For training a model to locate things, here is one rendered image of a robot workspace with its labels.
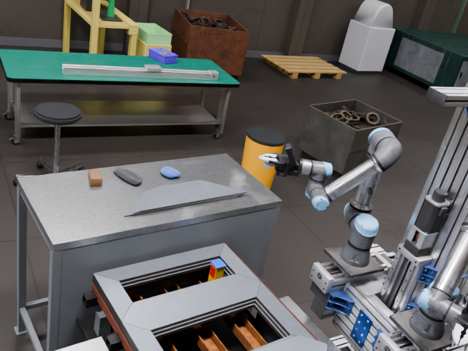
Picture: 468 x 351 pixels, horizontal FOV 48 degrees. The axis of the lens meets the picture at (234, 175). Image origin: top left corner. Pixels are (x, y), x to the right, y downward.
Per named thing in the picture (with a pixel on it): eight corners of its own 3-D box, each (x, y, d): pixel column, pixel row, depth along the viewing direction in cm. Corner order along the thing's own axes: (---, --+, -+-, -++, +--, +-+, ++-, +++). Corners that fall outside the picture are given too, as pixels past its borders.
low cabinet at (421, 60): (443, 68, 1223) (457, 33, 1184) (515, 100, 1078) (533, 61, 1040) (377, 65, 1118) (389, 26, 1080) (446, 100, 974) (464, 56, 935)
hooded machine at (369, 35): (363, 65, 1099) (384, -2, 1037) (383, 75, 1053) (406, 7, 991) (336, 63, 1062) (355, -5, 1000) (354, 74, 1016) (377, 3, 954)
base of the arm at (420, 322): (425, 311, 237) (432, 294, 232) (450, 336, 226) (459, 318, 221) (401, 318, 229) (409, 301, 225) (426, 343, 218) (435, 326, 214)
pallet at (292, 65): (317, 63, 1038) (318, 56, 1033) (346, 80, 968) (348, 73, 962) (258, 60, 970) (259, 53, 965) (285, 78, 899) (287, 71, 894)
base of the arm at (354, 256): (356, 246, 274) (361, 231, 269) (375, 264, 262) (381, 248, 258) (333, 251, 266) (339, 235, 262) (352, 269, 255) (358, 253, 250)
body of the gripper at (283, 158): (274, 175, 252) (299, 179, 253) (278, 161, 247) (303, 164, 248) (273, 166, 258) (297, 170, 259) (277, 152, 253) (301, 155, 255)
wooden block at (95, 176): (102, 186, 276) (102, 178, 273) (90, 186, 273) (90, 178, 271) (99, 177, 284) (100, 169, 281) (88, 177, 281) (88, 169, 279)
